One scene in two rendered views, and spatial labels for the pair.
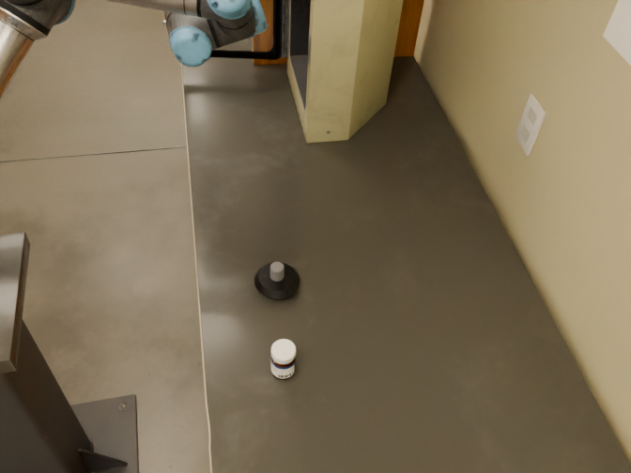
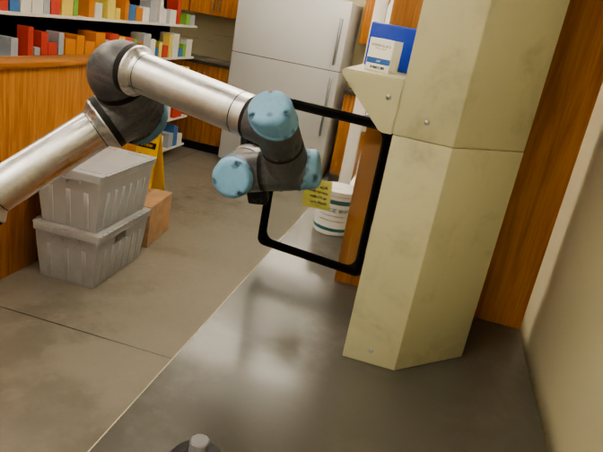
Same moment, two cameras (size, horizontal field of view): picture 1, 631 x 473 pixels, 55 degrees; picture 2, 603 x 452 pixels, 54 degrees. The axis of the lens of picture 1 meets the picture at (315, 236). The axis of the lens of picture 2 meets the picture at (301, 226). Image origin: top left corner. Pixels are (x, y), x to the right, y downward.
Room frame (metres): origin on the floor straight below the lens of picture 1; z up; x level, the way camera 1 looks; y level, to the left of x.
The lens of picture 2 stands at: (0.16, -0.29, 1.58)
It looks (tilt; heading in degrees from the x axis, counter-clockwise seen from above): 19 degrees down; 25
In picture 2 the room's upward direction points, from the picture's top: 11 degrees clockwise
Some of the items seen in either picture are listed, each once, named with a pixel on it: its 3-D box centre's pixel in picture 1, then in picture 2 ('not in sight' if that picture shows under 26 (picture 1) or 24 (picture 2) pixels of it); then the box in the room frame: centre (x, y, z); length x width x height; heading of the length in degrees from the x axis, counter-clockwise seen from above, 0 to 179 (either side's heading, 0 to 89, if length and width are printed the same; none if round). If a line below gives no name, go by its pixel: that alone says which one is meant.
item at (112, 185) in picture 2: not in sight; (97, 186); (2.57, 2.10, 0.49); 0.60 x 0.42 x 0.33; 14
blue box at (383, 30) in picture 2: not in sight; (393, 47); (1.45, 0.16, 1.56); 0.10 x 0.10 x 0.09; 14
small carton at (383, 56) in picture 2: not in sight; (384, 56); (1.30, 0.12, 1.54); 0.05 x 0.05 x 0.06; 89
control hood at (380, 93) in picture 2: not in sight; (378, 94); (1.35, 0.14, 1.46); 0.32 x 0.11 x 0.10; 14
